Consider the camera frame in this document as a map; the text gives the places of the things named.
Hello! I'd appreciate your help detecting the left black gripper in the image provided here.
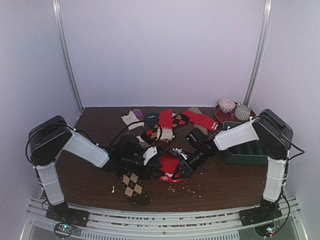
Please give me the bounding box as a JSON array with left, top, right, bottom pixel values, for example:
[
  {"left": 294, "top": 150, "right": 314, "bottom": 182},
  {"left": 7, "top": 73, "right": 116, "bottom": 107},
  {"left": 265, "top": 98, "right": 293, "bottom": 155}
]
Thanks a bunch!
[{"left": 122, "top": 154, "right": 165, "bottom": 180}]

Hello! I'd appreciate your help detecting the red snowflake sock pair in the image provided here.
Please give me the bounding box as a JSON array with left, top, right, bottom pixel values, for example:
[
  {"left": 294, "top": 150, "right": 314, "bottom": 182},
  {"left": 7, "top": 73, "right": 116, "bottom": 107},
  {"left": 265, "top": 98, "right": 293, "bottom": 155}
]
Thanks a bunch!
[{"left": 159, "top": 153, "right": 181, "bottom": 183}]

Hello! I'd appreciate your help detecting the brown beige argyle sock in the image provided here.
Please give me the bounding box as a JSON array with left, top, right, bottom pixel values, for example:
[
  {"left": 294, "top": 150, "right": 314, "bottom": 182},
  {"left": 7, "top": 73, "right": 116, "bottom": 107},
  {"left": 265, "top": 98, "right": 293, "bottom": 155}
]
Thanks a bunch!
[{"left": 117, "top": 168, "right": 152, "bottom": 209}]

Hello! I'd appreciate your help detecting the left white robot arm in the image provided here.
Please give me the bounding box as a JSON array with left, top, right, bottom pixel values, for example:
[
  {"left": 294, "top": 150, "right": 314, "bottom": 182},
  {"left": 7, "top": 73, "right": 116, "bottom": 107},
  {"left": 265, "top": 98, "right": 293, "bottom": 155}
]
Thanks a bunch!
[{"left": 24, "top": 115, "right": 165, "bottom": 222}]

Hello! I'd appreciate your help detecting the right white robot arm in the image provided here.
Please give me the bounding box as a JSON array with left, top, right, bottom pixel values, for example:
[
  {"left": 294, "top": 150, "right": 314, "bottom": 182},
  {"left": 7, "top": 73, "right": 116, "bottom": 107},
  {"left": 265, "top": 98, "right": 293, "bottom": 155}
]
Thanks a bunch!
[{"left": 167, "top": 109, "right": 293, "bottom": 221}]

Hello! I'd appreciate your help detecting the white brown block sock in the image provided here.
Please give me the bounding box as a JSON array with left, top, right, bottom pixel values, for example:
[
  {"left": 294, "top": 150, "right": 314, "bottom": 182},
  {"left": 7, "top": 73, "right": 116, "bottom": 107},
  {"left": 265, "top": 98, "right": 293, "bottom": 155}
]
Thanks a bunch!
[{"left": 121, "top": 110, "right": 144, "bottom": 131}]

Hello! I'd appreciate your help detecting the red sock white cuff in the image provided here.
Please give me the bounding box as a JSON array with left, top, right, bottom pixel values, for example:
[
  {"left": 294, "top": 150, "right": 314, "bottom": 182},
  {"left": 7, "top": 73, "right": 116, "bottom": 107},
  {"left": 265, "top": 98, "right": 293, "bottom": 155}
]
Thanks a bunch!
[{"left": 183, "top": 110, "right": 219, "bottom": 132}]

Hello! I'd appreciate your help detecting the orange brown argyle sock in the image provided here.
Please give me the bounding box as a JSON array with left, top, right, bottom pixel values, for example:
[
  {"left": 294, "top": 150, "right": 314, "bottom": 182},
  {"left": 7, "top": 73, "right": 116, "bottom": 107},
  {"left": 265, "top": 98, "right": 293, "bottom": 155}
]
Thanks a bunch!
[{"left": 141, "top": 112, "right": 189, "bottom": 144}]

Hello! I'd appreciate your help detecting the purple orange striped sock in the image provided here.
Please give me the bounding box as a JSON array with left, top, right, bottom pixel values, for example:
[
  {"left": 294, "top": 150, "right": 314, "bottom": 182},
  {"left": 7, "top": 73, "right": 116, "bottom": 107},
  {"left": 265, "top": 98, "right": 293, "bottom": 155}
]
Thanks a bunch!
[{"left": 132, "top": 109, "right": 144, "bottom": 120}]

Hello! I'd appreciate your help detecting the red round plate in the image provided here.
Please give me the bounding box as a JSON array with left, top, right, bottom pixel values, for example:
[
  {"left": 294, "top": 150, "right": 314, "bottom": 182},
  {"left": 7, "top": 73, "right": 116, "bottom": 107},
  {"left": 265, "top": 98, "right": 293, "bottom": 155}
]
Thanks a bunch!
[{"left": 214, "top": 102, "right": 242, "bottom": 123}]

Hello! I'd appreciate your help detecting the dark blue sock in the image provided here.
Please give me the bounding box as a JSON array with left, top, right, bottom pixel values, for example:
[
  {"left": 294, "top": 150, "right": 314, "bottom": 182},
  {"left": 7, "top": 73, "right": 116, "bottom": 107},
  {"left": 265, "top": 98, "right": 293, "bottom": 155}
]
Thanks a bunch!
[{"left": 145, "top": 112, "right": 160, "bottom": 127}]

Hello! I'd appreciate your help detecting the tan brown sock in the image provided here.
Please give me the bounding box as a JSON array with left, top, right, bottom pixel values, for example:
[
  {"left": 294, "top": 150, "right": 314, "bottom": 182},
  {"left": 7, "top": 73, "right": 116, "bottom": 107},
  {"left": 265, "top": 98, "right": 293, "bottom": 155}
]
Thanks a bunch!
[{"left": 188, "top": 107, "right": 211, "bottom": 135}]

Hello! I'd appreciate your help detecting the green divided organizer tray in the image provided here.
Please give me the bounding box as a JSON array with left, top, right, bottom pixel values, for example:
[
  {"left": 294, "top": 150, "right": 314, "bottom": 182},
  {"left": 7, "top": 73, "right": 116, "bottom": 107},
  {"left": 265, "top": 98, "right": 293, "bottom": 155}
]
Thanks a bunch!
[{"left": 222, "top": 121, "right": 268, "bottom": 166}]

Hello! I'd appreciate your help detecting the red white zigzag sock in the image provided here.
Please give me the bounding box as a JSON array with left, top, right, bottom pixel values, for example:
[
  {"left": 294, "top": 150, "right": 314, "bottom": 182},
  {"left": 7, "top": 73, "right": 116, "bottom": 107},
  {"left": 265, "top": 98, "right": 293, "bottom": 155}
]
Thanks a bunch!
[{"left": 157, "top": 109, "right": 174, "bottom": 141}]

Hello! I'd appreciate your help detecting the white red patterned bowl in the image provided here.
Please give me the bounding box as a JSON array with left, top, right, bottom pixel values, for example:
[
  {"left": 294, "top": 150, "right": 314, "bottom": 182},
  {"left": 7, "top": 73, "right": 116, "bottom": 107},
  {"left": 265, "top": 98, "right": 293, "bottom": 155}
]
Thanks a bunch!
[{"left": 218, "top": 98, "right": 236, "bottom": 113}]

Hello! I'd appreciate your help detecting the grey striped cup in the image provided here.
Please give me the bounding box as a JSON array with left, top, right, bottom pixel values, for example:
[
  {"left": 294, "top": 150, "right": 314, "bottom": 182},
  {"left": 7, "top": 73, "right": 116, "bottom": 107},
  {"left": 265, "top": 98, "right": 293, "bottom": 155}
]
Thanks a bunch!
[{"left": 234, "top": 104, "right": 251, "bottom": 121}]

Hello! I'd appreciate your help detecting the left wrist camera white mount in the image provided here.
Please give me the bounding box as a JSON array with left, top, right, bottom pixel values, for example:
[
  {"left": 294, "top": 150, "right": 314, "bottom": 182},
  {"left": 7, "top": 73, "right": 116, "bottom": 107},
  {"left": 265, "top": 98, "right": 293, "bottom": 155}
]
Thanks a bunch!
[{"left": 142, "top": 146, "right": 158, "bottom": 166}]

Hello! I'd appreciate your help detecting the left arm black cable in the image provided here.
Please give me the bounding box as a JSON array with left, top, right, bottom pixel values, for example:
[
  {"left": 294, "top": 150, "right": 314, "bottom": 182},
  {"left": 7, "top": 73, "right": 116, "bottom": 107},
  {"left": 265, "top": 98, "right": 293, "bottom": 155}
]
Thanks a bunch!
[{"left": 107, "top": 121, "right": 166, "bottom": 151}]

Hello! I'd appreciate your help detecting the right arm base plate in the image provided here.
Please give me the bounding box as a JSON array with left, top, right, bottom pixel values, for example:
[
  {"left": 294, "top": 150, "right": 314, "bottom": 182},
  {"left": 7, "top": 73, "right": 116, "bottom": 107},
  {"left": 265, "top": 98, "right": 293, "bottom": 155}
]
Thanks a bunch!
[{"left": 239, "top": 206, "right": 282, "bottom": 227}]

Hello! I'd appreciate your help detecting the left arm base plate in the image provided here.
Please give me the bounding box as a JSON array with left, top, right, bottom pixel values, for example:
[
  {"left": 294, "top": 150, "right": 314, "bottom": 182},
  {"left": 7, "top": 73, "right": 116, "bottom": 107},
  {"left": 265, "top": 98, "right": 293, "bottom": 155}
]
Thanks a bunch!
[{"left": 45, "top": 206, "right": 89, "bottom": 227}]

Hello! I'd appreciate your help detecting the right aluminium frame post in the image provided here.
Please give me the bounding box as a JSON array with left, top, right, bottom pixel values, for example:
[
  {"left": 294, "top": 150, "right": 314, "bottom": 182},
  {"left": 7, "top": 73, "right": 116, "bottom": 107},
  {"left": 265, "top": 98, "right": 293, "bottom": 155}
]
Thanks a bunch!
[{"left": 243, "top": 0, "right": 273, "bottom": 108}]

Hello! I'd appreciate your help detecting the aluminium frame post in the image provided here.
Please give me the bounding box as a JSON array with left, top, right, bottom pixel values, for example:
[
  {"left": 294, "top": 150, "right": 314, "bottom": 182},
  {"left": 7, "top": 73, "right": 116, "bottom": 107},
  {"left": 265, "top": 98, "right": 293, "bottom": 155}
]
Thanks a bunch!
[
  {"left": 243, "top": 0, "right": 273, "bottom": 108},
  {"left": 52, "top": 0, "right": 84, "bottom": 112}
]

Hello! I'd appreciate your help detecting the left aluminium frame post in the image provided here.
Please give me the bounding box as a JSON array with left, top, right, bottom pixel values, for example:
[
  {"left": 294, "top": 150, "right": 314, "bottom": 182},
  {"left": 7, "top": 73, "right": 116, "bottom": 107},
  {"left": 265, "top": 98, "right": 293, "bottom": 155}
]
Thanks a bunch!
[{"left": 52, "top": 0, "right": 84, "bottom": 112}]

